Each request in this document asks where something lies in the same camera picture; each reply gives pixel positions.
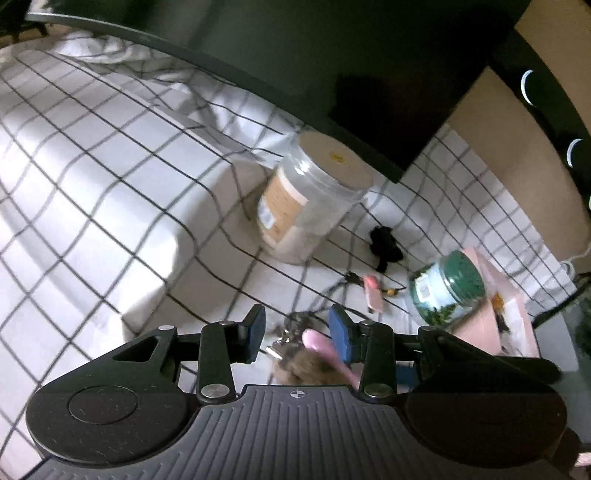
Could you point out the white lid clear jar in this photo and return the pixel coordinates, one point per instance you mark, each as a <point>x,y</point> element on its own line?
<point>307,203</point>

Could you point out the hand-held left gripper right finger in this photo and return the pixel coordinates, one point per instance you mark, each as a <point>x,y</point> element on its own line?
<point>340,337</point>

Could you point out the black computer case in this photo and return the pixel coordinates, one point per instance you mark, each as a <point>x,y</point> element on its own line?
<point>577,323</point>

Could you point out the pink square box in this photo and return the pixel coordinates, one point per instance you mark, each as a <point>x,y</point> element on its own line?
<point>480,332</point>

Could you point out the black computer monitor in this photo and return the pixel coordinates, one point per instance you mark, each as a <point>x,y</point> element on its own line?
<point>300,60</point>

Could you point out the green lid glass jar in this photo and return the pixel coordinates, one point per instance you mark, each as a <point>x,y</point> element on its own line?
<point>445,290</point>

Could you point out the black lit curved bar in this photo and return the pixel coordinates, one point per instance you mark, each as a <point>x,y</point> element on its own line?
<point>549,106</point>

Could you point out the orange fabric flower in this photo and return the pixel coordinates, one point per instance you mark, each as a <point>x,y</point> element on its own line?
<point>497,301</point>

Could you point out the black grid white tablecloth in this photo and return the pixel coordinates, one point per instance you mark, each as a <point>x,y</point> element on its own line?
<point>101,184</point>

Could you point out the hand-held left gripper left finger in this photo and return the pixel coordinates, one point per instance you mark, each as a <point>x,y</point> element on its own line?
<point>254,334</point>

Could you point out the black hair scrunchie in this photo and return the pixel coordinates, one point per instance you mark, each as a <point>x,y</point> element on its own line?
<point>384,247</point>

